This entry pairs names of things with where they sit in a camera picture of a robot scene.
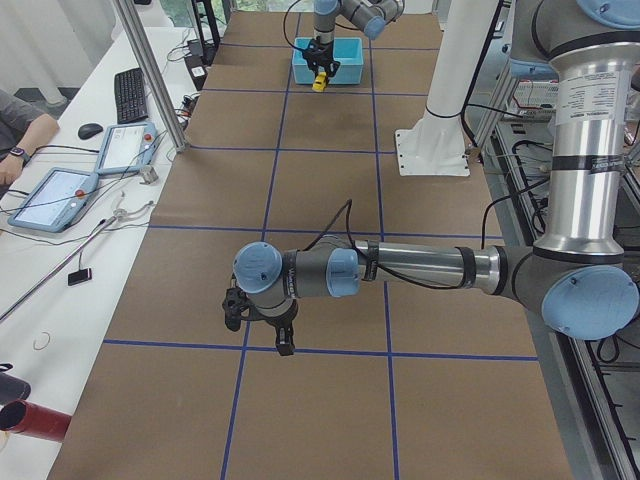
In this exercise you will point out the teach pendant near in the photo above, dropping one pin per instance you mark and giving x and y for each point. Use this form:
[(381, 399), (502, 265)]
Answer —
[(55, 201)]

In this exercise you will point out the red cylinder bottle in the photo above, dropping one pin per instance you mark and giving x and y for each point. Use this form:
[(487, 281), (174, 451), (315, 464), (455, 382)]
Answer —
[(33, 420)]

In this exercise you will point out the teach pendant far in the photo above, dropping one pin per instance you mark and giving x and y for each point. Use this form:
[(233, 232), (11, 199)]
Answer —
[(126, 148)]

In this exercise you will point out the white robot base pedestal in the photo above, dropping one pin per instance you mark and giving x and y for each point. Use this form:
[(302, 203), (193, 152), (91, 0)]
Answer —
[(435, 145)]

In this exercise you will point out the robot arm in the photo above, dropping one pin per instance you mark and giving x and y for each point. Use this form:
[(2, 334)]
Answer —
[(572, 277), (369, 17)]

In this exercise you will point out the yellow beetle toy car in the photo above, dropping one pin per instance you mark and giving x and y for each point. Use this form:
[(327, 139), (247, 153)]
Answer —
[(320, 82)]

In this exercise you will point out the aluminium frame post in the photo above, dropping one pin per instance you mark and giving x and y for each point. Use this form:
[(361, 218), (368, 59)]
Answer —
[(144, 55)]

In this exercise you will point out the person at desk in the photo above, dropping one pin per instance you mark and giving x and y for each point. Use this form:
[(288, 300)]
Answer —
[(24, 128)]

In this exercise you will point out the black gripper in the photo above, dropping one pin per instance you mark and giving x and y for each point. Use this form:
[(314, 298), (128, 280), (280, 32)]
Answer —
[(320, 53), (278, 321)]

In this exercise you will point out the teach pendant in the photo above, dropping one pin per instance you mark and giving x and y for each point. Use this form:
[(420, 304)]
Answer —
[(55, 201), (126, 148)]

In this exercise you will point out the black computer mouse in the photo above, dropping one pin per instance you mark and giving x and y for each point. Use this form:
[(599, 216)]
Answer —
[(89, 130)]

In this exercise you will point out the light blue plastic bin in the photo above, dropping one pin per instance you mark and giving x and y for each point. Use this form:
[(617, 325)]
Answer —
[(344, 65)]

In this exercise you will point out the black keyboard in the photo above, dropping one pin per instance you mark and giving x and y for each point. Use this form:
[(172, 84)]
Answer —
[(130, 96)]

